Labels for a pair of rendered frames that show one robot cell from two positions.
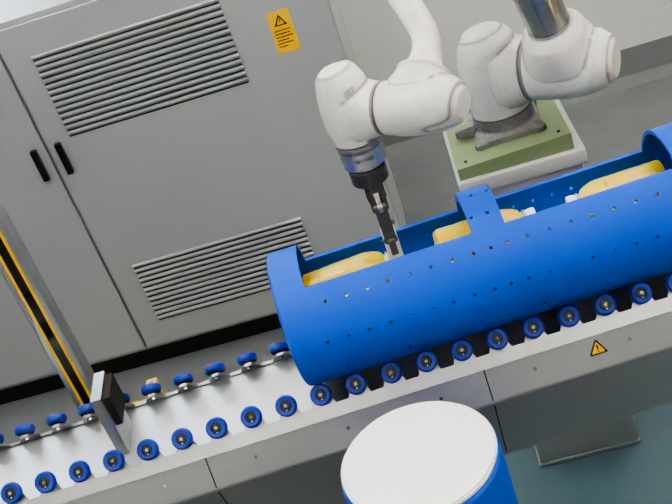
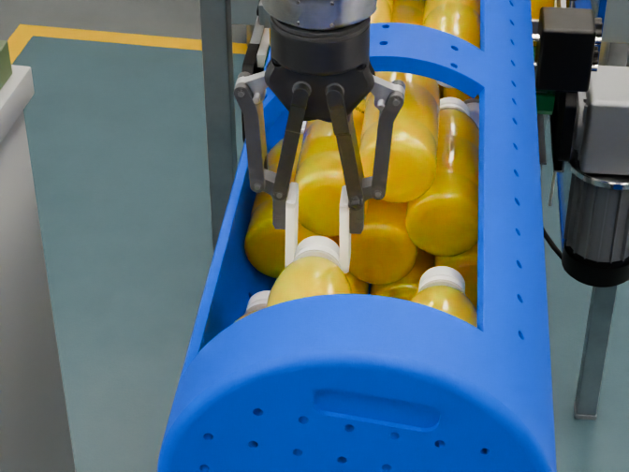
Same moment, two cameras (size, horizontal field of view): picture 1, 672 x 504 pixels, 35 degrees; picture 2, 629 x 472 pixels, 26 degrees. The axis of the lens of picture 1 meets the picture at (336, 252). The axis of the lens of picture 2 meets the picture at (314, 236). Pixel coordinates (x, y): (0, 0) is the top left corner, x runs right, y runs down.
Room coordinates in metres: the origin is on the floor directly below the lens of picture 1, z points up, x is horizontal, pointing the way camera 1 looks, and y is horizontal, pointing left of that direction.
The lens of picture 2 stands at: (1.85, 0.81, 1.81)
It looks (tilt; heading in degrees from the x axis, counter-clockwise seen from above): 36 degrees down; 272
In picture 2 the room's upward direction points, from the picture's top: straight up
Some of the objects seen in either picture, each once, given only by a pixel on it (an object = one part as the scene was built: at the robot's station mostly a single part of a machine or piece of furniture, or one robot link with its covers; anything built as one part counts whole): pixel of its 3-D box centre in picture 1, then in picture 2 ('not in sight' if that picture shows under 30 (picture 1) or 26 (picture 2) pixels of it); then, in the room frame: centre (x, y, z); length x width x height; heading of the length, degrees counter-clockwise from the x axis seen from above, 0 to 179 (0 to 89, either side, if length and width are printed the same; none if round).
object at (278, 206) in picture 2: not in sight; (270, 199); (1.93, -0.12, 1.18); 0.03 x 0.01 x 0.05; 176
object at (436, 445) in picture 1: (418, 457); not in sight; (1.40, -0.01, 1.03); 0.28 x 0.28 x 0.01
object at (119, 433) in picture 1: (115, 412); not in sight; (1.88, 0.56, 1.00); 0.10 x 0.04 x 0.15; 176
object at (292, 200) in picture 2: not in sight; (291, 226); (1.91, -0.12, 1.15); 0.03 x 0.01 x 0.07; 86
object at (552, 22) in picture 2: not in sight; (561, 52); (1.59, -0.81, 0.95); 0.10 x 0.07 x 0.10; 176
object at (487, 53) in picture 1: (493, 67); not in sight; (2.43, -0.52, 1.21); 0.18 x 0.16 x 0.22; 52
